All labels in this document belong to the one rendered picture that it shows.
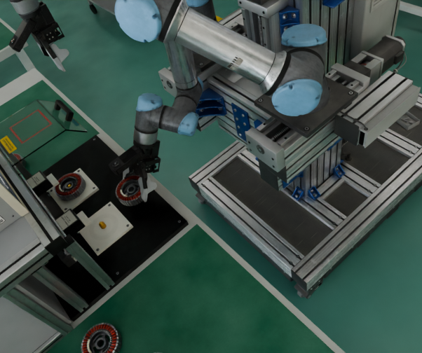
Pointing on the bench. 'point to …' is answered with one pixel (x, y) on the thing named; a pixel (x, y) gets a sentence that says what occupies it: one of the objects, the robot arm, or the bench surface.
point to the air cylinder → (66, 258)
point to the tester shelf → (12, 239)
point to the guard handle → (64, 110)
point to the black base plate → (151, 218)
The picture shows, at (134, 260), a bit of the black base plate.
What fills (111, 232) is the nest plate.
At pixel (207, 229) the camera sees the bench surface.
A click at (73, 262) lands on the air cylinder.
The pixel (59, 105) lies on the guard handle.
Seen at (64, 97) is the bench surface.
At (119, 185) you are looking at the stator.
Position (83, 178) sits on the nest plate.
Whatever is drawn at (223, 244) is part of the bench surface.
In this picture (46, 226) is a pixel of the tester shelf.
